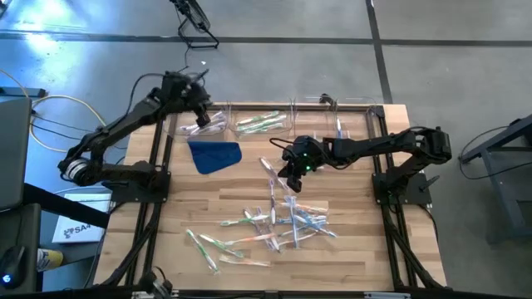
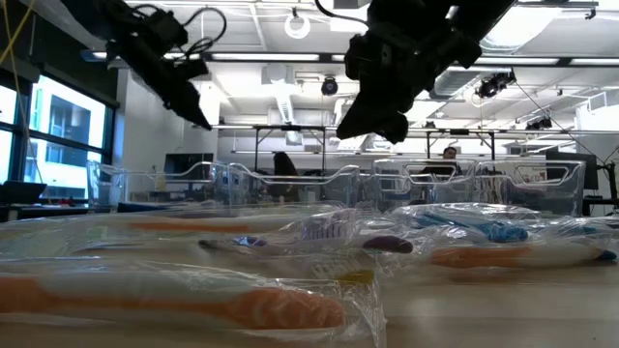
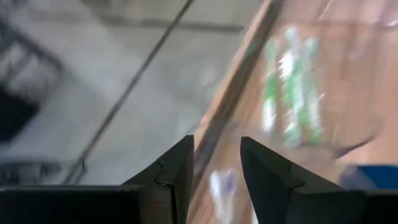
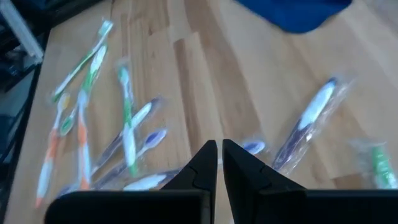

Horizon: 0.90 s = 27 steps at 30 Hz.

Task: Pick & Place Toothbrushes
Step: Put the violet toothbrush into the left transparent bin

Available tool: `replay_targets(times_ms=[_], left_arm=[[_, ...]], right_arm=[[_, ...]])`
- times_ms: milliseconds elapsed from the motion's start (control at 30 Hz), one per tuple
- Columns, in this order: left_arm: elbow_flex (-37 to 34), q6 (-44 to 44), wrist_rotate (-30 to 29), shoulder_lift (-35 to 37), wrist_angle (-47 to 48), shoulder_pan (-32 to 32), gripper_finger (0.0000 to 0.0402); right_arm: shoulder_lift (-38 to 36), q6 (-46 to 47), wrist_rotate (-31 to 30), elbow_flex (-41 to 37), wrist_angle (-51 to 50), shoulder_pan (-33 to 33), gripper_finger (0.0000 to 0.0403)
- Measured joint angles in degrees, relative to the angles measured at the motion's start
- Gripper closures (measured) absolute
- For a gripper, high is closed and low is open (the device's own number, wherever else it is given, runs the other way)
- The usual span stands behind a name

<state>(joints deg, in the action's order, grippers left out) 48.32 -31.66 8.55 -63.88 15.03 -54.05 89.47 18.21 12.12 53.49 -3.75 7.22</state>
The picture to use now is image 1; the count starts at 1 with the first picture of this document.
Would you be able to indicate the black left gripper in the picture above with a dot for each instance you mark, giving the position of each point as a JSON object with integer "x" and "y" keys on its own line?
{"x": 197, "y": 101}

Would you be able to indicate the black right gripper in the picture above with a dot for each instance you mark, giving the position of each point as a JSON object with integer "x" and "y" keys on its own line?
{"x": 307, "y": 155}

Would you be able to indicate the purple toothbrush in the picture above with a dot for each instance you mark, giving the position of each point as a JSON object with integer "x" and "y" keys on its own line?
{"x": 272, "y": 170}
{"x": 272, "y": 201}
{"x": 195, "y": 128}
{"x": 216, "y": 118}
{"x": 272, "y": 240}
{"x": 255, "y": 222}
{"x": 216, "y": 128}

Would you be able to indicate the blue toothbrush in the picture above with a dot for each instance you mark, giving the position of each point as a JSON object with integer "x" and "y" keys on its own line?
{"x": 338, "y": 126}
{"x": 301, "y": 220}
{"x": 293, "y": 220}
{"x": 322, "y": 228}

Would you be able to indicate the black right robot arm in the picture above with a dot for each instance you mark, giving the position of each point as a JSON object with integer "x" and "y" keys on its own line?
{"x": 374, "y": 145}

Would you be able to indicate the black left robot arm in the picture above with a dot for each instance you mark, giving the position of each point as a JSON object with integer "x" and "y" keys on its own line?
{"x": 124, "y": 124}

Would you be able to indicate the clear scoop-front plastic bin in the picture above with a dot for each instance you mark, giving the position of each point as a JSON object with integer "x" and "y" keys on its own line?
{"x": 178, "y": 120}
{"x": 287, "y": 135}

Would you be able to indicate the blue cloth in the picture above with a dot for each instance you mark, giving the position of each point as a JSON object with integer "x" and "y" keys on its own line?
{"x": 216, "y": 158}

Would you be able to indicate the black floor fan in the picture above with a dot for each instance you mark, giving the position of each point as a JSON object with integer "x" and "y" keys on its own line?
{"x": 195, "y": 16}

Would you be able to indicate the white printed box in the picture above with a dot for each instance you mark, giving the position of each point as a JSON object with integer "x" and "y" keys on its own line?
{"x": 79, "y": 230}

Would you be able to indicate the grey flat bar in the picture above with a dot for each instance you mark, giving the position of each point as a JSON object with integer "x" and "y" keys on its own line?
{"x": 21, "y": 92}

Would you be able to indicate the dark grey laptop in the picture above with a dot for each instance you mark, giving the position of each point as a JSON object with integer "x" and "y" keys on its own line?
{"x": 14, "y": 153}

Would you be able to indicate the blue-legged side table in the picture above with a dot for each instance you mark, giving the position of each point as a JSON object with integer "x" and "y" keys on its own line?
{"x": 498, "y": 187}

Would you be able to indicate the yellow white can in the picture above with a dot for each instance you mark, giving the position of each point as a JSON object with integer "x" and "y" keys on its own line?
{"x": 50, "y": 259}

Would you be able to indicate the black computer mouse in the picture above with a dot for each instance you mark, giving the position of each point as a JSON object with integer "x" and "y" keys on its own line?
{"x": 12, "y": 266}

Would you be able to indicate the black rail clamp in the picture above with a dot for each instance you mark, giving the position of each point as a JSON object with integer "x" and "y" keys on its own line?
{"x": 326, "y": 100}

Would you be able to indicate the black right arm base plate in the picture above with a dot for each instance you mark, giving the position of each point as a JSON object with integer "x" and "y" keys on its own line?
{"x": 415, "y": 198}

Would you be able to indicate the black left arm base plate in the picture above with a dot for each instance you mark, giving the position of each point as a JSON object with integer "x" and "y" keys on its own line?
{"x": 124, "y": 197}

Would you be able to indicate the white bracket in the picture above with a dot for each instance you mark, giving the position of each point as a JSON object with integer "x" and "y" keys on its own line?
{"x": 386, "y": 295}

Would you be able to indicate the black desk frame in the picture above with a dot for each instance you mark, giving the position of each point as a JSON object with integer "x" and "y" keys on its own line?
{"x": 62, "y": 205}

